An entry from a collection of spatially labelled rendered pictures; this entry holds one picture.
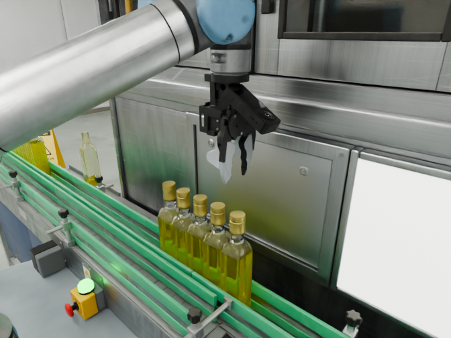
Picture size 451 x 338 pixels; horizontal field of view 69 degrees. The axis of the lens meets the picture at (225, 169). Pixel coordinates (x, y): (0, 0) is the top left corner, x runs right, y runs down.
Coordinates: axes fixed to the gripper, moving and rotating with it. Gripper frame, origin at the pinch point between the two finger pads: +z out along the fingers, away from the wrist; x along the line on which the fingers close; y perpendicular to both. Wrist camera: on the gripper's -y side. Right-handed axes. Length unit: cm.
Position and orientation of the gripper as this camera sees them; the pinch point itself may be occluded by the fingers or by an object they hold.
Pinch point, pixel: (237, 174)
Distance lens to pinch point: 67.7
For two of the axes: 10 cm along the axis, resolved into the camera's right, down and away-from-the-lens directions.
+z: 0.0, 9.2, 3.9
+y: -7.5, -2.6, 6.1
